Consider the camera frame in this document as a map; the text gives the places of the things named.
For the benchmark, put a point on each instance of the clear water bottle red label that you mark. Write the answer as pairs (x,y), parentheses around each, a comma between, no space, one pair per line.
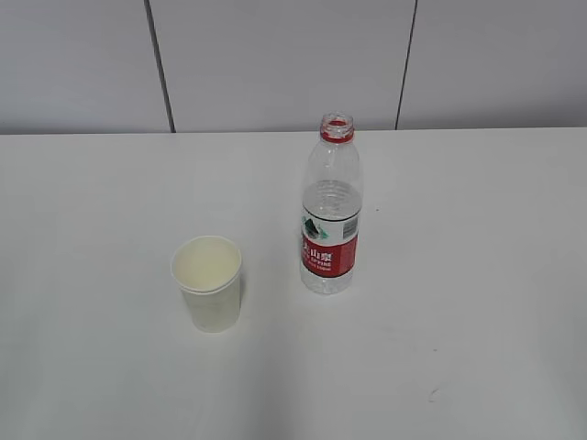
(332,199)

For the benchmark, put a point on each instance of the white paper cup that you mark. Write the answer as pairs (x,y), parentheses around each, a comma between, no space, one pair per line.
(207,270)

